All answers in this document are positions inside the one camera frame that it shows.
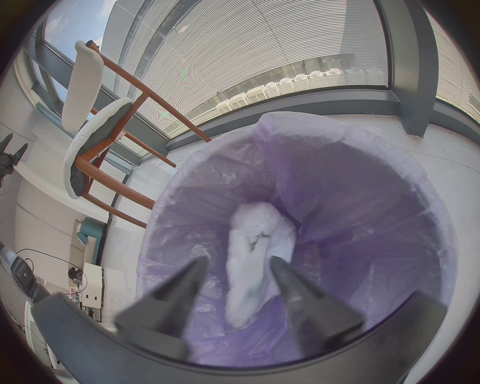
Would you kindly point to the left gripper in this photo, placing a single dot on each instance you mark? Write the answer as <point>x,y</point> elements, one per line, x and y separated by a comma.
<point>5,165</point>

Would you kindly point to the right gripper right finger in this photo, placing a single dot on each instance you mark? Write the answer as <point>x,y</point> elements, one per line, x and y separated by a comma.
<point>315,322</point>

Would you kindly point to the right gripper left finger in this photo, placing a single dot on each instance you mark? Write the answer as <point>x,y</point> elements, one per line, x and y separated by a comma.
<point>161,315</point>

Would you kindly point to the white paper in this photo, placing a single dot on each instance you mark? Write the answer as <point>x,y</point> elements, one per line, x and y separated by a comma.
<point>255,270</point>

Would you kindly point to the purple plastic bag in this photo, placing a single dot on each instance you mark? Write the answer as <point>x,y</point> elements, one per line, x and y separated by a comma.
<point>375,225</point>

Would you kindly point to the white trash bin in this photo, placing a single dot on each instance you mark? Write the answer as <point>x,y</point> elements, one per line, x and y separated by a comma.
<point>337,123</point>

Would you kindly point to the white low cabinet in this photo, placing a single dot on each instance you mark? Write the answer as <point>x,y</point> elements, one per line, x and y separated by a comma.
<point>97,288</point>

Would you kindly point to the white cushioned wooden chair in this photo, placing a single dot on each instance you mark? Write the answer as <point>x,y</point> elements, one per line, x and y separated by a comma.
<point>82,93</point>

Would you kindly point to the window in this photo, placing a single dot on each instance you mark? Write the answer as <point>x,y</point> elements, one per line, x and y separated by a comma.
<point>412,75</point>

